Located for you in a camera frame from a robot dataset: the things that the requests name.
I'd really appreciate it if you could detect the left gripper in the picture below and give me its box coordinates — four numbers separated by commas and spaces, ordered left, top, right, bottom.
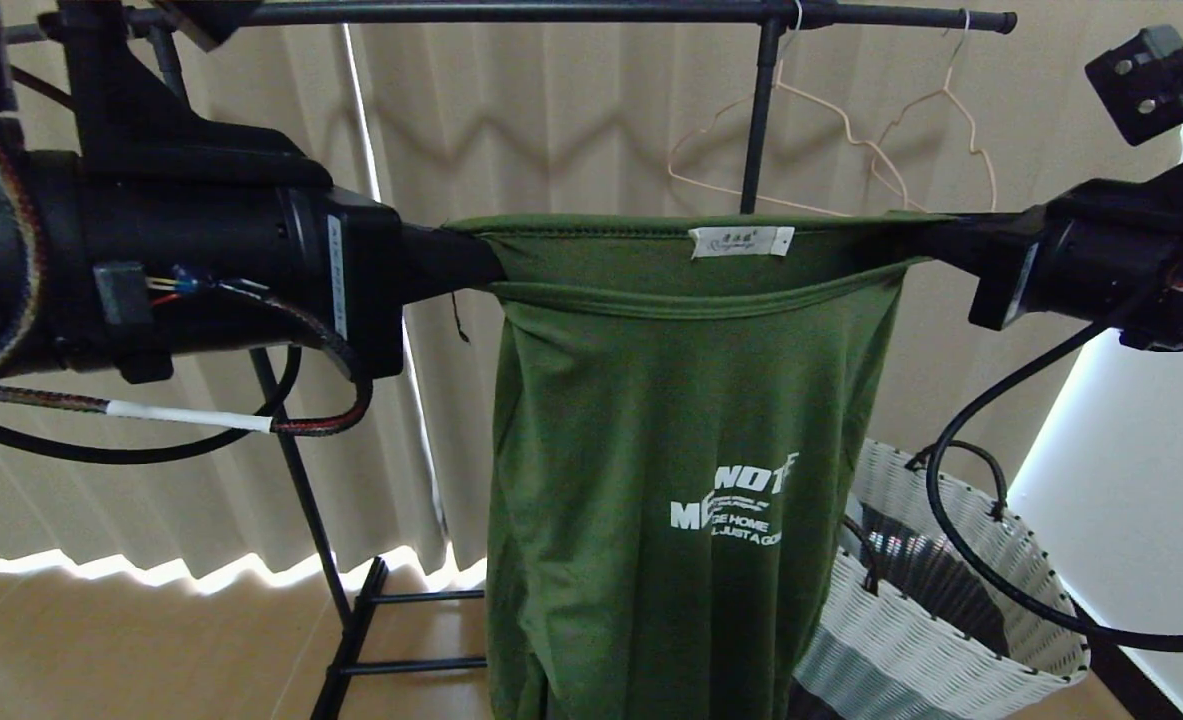
29, 155, 407, 386

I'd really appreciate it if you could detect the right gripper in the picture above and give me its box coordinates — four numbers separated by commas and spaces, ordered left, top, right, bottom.
969, 165, 1183, 333

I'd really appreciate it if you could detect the pink clothes hanger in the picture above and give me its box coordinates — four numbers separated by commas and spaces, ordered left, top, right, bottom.
869, 10, 999, 213
667, 0, 912, 218

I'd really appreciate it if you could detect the green printed shirt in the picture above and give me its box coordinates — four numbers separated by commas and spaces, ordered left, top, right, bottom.
448, 210, 957, 720

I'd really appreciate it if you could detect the black clothes rack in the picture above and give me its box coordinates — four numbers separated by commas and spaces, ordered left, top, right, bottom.
6, 0, 1018, 720

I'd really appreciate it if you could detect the white laundry basket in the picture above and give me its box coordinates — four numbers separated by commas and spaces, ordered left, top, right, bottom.
791, 438, 1092, 720

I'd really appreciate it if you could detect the beige curtain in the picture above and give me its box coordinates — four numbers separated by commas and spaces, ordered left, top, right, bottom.
0, 0, 1183, 591

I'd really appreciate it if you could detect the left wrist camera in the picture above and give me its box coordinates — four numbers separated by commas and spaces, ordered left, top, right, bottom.
39, 0, 334, 189

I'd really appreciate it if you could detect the black cable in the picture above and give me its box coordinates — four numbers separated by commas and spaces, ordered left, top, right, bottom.
926, 230, 1183, 654
0, 345, 304, 466

